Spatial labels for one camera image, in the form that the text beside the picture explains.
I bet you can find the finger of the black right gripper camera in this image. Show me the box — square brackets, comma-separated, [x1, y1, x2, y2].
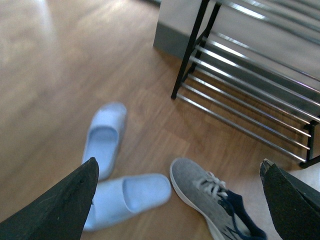
[259, 158, 320, 240]

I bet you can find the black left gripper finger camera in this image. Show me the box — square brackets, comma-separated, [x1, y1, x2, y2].
[0, 157, 99, 240]

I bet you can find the light blue slipper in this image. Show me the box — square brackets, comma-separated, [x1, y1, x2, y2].
[83, 173, 172, 232]
[82, 102, 128, 181]

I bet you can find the grey knit sneaker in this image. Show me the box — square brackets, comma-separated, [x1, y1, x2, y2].
[169, 158, 267, 240]

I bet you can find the black metal shoe rack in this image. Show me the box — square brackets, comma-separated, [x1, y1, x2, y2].
[171, 0, 320, 168]

